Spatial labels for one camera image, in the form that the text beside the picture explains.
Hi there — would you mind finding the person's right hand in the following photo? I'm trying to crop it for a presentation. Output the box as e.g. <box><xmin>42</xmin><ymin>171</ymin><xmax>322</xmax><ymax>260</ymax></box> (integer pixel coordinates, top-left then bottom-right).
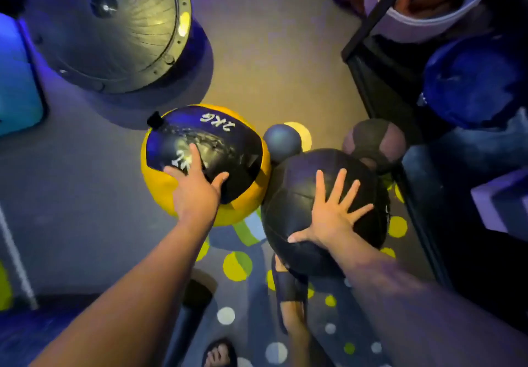
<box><xmin>287</xmin><ymin>168</ymin><xmax>374</xmax><ymax>252</ymax></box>

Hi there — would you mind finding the black knee sleeve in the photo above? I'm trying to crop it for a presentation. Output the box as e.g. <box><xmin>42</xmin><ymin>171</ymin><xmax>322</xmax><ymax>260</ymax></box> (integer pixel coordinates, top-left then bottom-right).
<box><xmin>271</xmin><ymin>256</ymin><xmax>309</xmax><ymax>304</ymax></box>

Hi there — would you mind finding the black balance trainer dome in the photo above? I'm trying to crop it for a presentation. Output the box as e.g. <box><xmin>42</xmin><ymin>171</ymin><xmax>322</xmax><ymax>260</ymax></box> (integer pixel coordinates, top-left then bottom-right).
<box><xmin>23</xmin><ymin>0</ymin><xmax>193</xmax><ymax>94</ymax></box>

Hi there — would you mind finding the person's leg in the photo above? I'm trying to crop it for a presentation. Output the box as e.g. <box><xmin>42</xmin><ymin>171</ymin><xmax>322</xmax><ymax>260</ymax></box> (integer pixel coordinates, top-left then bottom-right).
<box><xmin>163</xmin><ymin>279</ymin><xmax>216</xmax><ymax>367</ymax></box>
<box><xmin>273</xmin><ymin>255</ymin><xmax>315</xmax><ymax>367</ymax></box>

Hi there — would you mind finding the large blue ball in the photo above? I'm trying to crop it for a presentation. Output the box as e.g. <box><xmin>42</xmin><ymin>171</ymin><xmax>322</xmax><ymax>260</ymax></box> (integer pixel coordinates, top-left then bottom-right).
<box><xmin>422</xmin><ymin>35</ymin><xmax>528</xmax><ymax>130</ymax></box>

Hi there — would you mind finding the large black medicine ball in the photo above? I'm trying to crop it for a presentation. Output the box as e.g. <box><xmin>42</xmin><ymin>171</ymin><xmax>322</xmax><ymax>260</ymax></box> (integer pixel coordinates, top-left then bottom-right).
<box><xmin>261</xmin><ymin>148</ymin><xmax>391</xmax><ymax>279</ymax></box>

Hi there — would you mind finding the person's left hand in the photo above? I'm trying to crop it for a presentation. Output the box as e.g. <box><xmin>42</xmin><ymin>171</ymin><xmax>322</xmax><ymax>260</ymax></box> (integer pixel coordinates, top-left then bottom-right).
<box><xmin>163</xmin><ymin>144</ymin><xmax>230</xmax><ymax>225</ymax></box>

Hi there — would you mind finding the yellow and black medicine ball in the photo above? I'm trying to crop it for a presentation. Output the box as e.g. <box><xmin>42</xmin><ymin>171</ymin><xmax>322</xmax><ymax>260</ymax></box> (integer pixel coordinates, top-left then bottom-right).
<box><xmin>140</xmin><ymin>104</ymin><xmax>272</xmax><ymax>227</ymax></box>

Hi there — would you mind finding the purple foam block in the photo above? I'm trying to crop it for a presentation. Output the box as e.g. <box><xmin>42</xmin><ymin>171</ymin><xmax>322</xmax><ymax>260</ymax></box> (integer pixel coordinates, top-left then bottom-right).
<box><xmin>471</xmin><ymin>169</ymin><xmax>528</xmax><ymax>242</ymax></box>

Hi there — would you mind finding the white pole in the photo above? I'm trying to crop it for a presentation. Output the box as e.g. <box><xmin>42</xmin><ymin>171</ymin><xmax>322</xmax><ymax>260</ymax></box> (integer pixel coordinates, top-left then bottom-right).
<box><xmin>0</xmin><ymin>204</ymin><xmax>39</xmax><ymax>310</ymax></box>

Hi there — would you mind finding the black storage rack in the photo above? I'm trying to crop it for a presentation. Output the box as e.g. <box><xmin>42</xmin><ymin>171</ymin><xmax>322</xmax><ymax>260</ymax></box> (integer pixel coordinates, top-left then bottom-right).
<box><xmin>341</xmin><ymin>0</ymin><xmax>528</xmax><ymax>334</ymax></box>

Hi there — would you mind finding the blue foam mat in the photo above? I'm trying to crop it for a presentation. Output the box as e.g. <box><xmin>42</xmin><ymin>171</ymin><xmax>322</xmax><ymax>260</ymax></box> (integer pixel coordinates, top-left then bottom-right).
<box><xmin>0</xmin><ymin>12</ymin><xmax>45</xmax><ymax>137</ymax></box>

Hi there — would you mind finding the small grey-blue ball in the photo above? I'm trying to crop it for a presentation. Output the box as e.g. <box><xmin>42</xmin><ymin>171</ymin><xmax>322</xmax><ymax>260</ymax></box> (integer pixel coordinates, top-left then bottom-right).
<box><xmin>263</xmin><ymin>124</ymin><xmax>303</xmax><ymax>164</ymax></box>

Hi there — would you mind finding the person's right forearm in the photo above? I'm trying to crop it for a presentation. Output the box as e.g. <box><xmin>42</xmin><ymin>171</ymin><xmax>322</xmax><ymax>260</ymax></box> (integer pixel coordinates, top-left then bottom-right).
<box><xmin>320</xmin><ymin>233</ymin><xmax>528</xmax><ymax>367</ymax></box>

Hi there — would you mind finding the white bucket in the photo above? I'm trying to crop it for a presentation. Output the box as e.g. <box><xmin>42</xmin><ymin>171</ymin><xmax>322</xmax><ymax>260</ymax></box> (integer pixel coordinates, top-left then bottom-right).
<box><xmin>364</xmin><ymin>0</ymin><xmax>504</xmax><ymax>44</ymax></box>

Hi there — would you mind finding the brown and black medicine ball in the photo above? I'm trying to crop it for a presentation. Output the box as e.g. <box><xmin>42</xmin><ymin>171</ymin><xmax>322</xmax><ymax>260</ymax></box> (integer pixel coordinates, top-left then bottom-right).
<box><xmin>342</xmin><ymin>118</ymin><xmax>408</xmax><ymax>175</ymax></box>

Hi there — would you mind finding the person's left leg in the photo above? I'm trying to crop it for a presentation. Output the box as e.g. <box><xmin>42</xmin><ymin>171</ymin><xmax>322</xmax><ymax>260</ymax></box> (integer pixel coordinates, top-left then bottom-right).
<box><xmin>163</xmin><ymin>279</ymin><xmax>216</xmax><ymax>367</ymax></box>

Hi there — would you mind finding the black sandal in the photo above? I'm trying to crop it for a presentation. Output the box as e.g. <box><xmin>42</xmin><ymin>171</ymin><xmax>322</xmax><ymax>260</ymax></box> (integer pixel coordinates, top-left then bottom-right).
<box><xmin>202</xmin><ymin>338</ymin><xmax>238</xmax><ymax>367</ymax></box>

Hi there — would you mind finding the person's left forearm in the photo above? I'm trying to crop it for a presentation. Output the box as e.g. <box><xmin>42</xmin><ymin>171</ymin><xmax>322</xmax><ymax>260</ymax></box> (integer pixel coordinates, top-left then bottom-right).
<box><xmin>31</xmin><ymin>214</ymin><xmax>217</xmax><ymax>367</ymax></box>

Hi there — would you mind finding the person's right leg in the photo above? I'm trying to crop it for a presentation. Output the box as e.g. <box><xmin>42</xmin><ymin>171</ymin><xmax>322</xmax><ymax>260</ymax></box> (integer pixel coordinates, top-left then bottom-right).
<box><xmin>273</xmin><ymin>255</ymin><xmax>315</xmax><ymax>367</ymax></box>

